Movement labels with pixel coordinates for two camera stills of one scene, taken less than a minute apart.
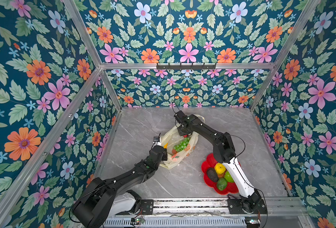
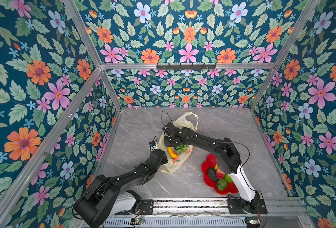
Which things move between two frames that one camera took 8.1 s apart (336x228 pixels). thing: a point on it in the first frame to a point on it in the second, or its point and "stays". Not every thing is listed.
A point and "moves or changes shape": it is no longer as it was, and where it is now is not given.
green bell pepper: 228,177 stays
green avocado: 221,184 stays
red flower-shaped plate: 210,162 stays
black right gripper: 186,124 to 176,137
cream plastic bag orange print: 177,147 moves or changes shape
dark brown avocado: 212,174 stays
